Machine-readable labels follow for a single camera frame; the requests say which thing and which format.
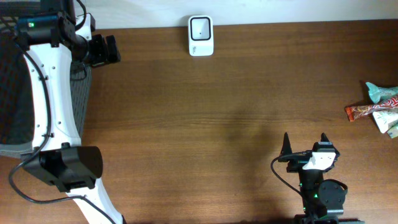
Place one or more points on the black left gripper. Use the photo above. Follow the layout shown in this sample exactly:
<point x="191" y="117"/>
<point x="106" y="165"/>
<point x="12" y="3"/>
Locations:
<point x="103" y="56"/>

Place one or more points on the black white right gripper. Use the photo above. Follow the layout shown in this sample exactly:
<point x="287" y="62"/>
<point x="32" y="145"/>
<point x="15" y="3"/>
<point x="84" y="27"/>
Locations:
<point x="297" y="166"/>

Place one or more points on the orange chocolate bar wrapper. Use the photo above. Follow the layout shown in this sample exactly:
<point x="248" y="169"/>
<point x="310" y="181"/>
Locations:
<point x="356" y="112"/>

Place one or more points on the white cream tube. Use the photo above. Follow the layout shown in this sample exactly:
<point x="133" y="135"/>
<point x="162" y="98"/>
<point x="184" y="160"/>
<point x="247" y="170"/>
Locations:
<point x="385" y="119"/>

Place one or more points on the teal snack packet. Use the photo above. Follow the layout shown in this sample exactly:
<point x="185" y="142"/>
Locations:
<point x="378" y="94"/>

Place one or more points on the teal white tissue pack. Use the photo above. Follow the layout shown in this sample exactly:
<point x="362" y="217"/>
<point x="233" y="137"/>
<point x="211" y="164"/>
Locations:
<point x="393" y="132"/>

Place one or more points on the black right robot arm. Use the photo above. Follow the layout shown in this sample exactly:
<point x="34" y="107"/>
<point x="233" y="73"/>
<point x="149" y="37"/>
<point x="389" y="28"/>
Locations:
<point x="322" y="198"/>

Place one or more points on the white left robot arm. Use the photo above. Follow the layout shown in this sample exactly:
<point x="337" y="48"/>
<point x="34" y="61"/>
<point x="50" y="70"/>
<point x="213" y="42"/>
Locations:
<point x="77" y="172"/>

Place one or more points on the white barcode scanner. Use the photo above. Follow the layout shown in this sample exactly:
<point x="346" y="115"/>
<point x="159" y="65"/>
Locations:
<point x="200" y="36"/>

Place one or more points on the grey plastic mesh basket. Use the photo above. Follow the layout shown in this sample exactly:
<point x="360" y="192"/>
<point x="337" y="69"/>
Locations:
<point x="18" y="93"/>

